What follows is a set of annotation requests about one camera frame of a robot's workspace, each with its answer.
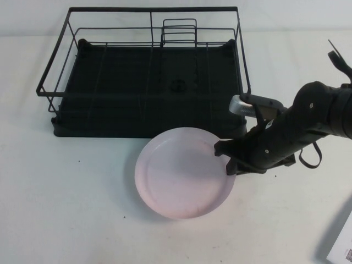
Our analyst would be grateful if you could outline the black wire dish rack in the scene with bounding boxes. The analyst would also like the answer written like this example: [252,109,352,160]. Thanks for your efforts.
[35,6,252,113]

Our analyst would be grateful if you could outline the black plastic drip tray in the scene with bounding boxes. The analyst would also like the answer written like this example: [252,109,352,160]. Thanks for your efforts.
[51,38,248,138]

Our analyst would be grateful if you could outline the pink round plate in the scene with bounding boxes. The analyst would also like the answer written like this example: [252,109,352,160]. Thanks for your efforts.
[134,125,237,220]

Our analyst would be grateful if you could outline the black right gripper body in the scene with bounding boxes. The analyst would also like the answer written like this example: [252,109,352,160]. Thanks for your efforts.
[233,109,300,175]

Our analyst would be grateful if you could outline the black zip tie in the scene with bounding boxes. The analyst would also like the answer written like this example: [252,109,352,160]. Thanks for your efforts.
[327,39,340,56]

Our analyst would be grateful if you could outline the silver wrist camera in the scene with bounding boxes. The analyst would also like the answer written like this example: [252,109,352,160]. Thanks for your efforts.
[229,94,285,120]

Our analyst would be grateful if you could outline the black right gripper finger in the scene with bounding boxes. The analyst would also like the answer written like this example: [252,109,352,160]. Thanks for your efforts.
[225,158,243,176]
[213,137,245,157]

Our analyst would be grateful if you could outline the black strap loop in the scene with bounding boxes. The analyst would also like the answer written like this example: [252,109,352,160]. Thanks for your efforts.
[299,141,323,170]

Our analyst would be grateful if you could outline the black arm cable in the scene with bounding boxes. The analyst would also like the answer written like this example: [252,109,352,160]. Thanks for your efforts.
[327,51,352,85]

